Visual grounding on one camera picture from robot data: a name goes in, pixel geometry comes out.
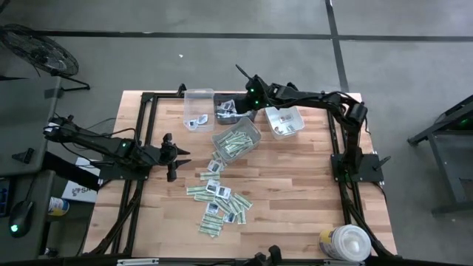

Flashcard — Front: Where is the white blue yellow can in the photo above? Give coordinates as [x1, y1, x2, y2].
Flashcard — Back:
[47, 197, 70, 217]

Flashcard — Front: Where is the black bracket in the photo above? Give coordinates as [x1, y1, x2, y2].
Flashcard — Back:
[11, 146, 36, 165]

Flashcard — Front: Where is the white cardboard box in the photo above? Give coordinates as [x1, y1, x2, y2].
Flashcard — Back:
[61, 157, 101, 204]

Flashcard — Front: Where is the black floor fan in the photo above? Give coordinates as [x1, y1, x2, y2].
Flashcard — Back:
[0, 24, 92, 92]

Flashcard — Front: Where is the grey desk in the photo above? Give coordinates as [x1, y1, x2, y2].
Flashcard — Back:
[0, 170, 56, 262]

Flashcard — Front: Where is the white-lidded wipes canister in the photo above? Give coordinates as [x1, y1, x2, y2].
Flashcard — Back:
[318, 224, 372, 262]

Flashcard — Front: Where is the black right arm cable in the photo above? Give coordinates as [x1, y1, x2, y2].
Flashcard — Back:
[319, 89, 370, 136]

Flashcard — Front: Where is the black plastic bin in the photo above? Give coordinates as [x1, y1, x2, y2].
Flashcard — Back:
[214, 92, 259, 126]

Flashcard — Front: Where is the grey plastic bin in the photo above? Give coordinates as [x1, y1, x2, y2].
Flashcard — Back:
[211, 116, 263, 164]

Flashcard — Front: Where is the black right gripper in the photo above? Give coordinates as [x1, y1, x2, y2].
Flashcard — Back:
[235, 64, 276, 112]

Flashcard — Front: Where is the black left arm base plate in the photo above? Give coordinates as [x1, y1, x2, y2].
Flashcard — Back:
[90, 158, 149, 182]

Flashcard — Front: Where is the black metal cart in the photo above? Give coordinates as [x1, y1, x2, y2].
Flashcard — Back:
[406, 94, 473, 215]

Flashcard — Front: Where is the grey side table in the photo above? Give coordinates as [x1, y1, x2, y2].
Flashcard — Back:
[0, 75, 62, 177]

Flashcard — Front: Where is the white plastic bin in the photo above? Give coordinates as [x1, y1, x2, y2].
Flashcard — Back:
[262, 105, 306, 140]

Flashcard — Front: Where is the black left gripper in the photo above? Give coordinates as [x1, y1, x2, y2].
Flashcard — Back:
[160, 132, 193, 183]

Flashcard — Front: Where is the black computer mouse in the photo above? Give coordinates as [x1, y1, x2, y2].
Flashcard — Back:
[7, 199, 35, 238]

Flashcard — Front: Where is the silver metal bracket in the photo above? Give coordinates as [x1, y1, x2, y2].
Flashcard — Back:
[117, 257, 160, 266]
[323, 259, 365, 266]

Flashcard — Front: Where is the clear plastic bin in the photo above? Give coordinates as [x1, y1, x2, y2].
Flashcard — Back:
[183, 87, 216, 133]

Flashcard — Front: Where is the black keyboard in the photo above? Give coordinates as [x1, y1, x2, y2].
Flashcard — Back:
[0, 177, 10, 218]

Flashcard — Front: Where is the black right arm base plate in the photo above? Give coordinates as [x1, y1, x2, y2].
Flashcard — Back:
[330, 153, 392, 183]

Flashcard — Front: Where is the black curved object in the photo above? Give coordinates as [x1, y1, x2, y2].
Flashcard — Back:
[253, 244, 285, 266]

